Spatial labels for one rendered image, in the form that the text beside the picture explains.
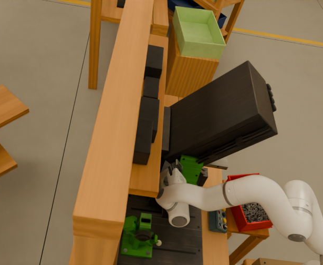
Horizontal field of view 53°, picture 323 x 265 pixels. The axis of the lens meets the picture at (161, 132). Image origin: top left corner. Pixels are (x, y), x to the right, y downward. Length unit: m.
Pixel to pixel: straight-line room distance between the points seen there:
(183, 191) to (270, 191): 0.32
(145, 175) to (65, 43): 3.22
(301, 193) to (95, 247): 0.75
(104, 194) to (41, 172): 2.35
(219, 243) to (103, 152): 1.24
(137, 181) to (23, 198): 1.83
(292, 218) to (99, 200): 0.71
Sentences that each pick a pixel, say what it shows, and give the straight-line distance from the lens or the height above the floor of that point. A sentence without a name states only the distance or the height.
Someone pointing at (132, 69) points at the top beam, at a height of 1.94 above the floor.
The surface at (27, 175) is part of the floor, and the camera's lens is 2.93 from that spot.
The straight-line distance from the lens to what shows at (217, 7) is 4.01.
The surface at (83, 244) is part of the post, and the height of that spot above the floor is 1.80.
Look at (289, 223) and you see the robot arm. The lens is 1.14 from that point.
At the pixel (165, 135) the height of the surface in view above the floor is 1.24.
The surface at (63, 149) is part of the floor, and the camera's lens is 3.06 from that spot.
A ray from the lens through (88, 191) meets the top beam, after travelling 0.60.
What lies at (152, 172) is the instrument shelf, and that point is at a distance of 1.12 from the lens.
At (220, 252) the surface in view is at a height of 0.90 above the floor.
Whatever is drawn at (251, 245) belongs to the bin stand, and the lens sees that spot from 2.20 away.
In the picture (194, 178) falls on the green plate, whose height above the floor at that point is 1.15.
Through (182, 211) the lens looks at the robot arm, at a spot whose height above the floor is 1.35.
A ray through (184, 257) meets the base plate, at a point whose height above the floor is 0.90.
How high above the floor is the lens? 2.47
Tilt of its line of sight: 49 degrees down
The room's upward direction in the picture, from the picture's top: 17 degrees clockwise
